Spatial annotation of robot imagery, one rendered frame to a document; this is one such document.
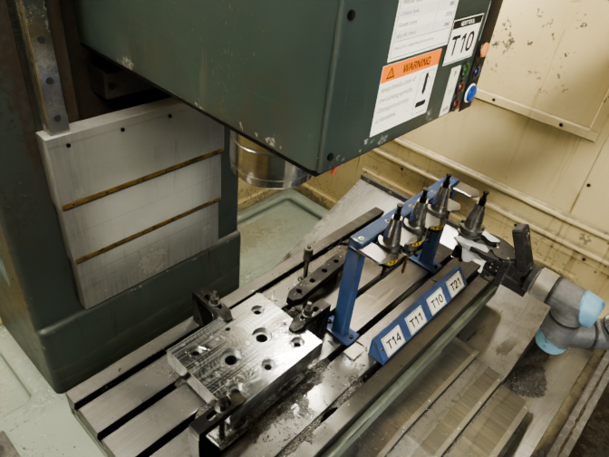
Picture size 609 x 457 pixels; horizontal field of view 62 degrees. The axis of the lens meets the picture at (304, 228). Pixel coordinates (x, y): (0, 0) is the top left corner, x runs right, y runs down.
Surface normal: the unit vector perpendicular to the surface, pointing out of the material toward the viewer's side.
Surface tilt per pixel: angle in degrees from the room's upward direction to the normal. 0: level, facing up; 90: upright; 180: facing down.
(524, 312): 24
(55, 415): 0
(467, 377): 8
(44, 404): 0
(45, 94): 90
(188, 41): 90
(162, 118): 91
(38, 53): 90
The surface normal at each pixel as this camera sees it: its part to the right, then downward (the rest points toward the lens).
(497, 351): -0.18, -0.58
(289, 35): -0.68, 0.38
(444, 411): 0.19, -0.84
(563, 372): -0.12, -0.90
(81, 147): 0.73, 0.47
